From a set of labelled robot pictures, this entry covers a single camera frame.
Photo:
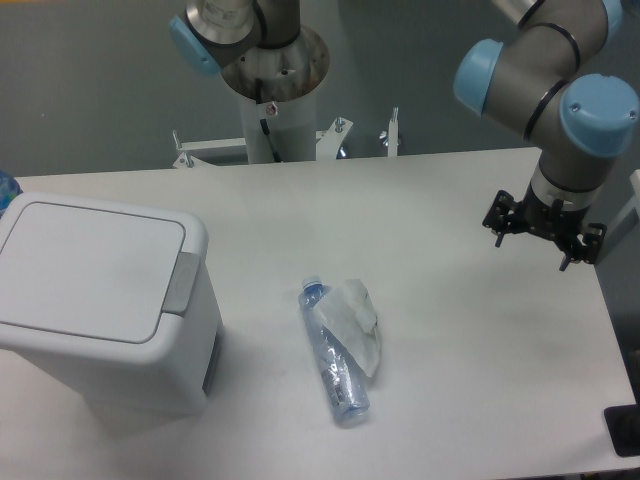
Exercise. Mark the white clamp post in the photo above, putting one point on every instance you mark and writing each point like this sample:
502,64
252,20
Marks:
390,138

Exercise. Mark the white metal base bracket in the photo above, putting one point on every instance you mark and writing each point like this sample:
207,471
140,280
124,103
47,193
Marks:
330,145

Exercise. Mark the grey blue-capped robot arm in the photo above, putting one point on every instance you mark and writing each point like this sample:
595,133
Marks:
534,86

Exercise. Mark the clear plastic water bottle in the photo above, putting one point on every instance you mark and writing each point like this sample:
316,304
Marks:
341,378

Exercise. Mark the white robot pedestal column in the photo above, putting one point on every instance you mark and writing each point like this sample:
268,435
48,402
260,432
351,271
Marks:
276,90

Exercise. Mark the blue globe object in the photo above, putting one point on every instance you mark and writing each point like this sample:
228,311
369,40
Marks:
9,190

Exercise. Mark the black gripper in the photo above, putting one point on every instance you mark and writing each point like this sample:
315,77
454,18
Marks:
550,220

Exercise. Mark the white frame leg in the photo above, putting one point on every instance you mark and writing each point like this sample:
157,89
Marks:
624,221

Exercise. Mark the black device at table edge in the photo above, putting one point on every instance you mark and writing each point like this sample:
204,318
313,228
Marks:
623,426

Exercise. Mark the white push-lid trash can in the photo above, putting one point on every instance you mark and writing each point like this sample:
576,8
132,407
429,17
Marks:
114,300

